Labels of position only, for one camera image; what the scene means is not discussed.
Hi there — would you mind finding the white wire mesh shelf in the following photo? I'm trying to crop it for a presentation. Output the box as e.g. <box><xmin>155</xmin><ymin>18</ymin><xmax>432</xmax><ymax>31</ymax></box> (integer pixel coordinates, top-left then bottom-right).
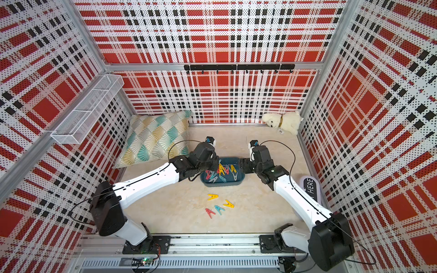
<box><xmin>51</xmin><ymin>74</ymin><xmax>124</xmax><ymax>144</ymax></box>

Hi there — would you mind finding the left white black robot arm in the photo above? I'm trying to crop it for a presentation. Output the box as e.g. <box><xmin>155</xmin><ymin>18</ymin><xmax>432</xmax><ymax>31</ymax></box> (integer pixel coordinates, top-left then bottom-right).
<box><xmin>89</xmin><ymin>136</ymin><xmax>219</xmax><ymax>254</ymax></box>

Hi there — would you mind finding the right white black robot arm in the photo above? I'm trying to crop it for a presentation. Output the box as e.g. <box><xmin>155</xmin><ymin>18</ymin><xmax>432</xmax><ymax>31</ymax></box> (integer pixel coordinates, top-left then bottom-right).
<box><xmin>241</xmin><ymin>140</ymin><xmax>355</xmax><ymax>271</ymax></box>

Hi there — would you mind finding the green circuit board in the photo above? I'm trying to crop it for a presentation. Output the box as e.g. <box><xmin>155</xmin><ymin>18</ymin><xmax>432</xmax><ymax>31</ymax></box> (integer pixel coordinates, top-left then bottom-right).
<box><xmin>132</xmin><ymin>257</ymin><xmax>155</xmax><ymax>267</ymax></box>

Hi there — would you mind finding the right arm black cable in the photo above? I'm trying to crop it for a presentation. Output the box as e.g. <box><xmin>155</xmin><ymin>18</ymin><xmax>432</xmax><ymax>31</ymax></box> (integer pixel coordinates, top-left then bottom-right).
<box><xmin>259</xmin><ymin>140</ymin><xmax>377</xmax><ymax>266</ymax></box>

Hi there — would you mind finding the teal plastic storage box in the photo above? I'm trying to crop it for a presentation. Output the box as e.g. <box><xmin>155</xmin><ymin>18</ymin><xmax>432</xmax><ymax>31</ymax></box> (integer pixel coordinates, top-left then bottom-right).
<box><xmin>200</xmin><ymin>157</ymin><xmax>245</xmax><ymax>187</ymax></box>

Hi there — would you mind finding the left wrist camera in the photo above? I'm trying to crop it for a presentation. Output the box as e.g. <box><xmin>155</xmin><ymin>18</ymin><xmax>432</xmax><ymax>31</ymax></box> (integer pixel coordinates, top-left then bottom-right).
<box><xmin>206</xmin><ymin>136</ymin><xmax>216</xmax><ymax>147</ymax></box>

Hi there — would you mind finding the patterned teal yellow pillow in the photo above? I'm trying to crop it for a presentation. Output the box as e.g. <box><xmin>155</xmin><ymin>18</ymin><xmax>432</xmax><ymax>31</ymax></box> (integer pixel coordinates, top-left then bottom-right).
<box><xmin>114</xmin><ymin>110</ymin><xmax>192</xmax><ymax>168</ymax></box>

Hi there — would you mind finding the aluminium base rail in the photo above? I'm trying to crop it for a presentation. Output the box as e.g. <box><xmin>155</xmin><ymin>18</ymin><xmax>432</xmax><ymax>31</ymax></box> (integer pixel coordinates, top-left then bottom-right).
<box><xmin>67</xmin><ymin>233</ymin><xmax>322</xmax><ymax>273</ymax></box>

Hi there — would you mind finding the white plush dog toy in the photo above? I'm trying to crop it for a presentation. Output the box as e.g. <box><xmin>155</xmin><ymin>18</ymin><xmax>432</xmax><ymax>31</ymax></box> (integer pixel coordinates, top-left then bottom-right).
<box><xmin>262</xmin><ymin>111</ymin><xmax>303</xmax><ymax>135</ymax></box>

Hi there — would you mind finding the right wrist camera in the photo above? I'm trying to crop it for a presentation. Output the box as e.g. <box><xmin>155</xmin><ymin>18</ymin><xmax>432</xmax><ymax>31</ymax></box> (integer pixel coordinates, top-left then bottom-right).
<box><xmin>248</xmin><ymin>140</ymin><xmax>259</xmax><ymax>162</ymax></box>

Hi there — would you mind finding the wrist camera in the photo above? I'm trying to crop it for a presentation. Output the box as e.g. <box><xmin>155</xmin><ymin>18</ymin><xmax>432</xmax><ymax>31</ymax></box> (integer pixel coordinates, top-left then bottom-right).
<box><xmin>206</xmin><ymin>136</ymin><xmax>216</xmax><ymax>147</ymax></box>
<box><xmin>248</xmin><ymin>140</ymin><xmax>259</xmax><ymax>162</ymax></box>

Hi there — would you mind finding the black wall hook rail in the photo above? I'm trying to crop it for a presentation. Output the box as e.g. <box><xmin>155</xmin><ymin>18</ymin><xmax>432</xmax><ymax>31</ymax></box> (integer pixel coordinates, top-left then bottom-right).
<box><xmin>184</xmin><ymin>64</ymin><xmax>295</xmax><ymax>72</ymax></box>

